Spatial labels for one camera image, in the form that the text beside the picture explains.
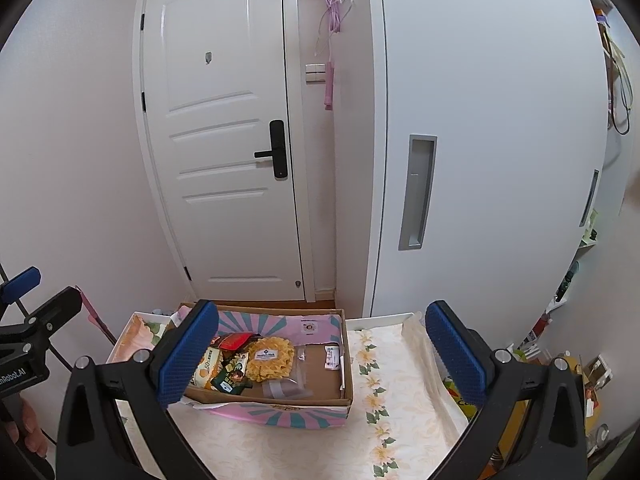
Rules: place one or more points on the red black snack packet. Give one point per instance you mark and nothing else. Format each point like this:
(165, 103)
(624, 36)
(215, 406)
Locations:
(235, 341)

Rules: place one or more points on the clear plastic packet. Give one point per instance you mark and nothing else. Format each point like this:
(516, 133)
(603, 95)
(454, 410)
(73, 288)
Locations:
(290, 385)

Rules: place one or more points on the white light switch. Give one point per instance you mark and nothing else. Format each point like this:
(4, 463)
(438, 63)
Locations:
(315, 72)

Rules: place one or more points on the cluttered shelf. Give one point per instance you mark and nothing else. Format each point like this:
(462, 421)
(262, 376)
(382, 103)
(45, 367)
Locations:
(570, 285)

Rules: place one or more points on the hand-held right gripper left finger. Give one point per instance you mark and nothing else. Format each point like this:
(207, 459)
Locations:
(182, 355)

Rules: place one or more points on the cardboard box with pink flaps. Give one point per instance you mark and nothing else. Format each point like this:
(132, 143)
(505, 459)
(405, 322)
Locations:
(320, 360)

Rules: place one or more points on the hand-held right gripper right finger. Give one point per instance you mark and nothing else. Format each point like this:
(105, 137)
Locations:
(457, 355)

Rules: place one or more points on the yellow noodle snack packet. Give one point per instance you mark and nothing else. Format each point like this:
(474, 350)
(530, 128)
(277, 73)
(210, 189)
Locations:
(270, 360)

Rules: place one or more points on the white sliding door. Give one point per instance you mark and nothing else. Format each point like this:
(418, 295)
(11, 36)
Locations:
(490, 110)

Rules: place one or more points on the floral tablecloth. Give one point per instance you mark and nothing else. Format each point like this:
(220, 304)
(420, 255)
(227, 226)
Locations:
(400, 410)

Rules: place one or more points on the green snack packet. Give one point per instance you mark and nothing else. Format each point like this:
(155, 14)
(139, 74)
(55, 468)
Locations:
(232, 372)

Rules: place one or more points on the yellow green snack bag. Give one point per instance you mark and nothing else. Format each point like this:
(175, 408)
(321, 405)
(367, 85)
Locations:
(467, 402)

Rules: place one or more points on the person's left hand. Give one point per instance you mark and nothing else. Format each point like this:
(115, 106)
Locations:
(30, 427)

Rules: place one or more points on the pink flat stick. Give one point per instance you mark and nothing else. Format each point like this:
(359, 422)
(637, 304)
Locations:
(95, 315)

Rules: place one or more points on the orange white cake packet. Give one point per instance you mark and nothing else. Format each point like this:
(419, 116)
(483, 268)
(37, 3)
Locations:
(202, 367)

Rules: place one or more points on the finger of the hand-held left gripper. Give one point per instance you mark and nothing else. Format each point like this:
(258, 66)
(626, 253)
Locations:
(55, 307)
(22, 282)

